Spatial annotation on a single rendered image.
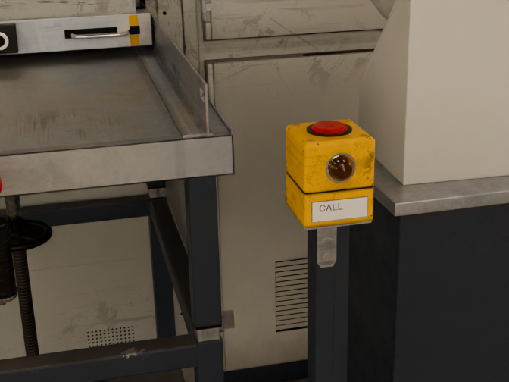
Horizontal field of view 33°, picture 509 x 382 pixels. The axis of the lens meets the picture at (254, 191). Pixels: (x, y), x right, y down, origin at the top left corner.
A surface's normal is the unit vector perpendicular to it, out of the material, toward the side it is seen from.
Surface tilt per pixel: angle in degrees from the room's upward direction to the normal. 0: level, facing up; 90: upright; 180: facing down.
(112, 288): 90
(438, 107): 90
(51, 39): 90
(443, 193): 0
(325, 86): 90
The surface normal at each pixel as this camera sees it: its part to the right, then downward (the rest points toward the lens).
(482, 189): -0.02, -0.93
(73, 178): 0.22, 0.34
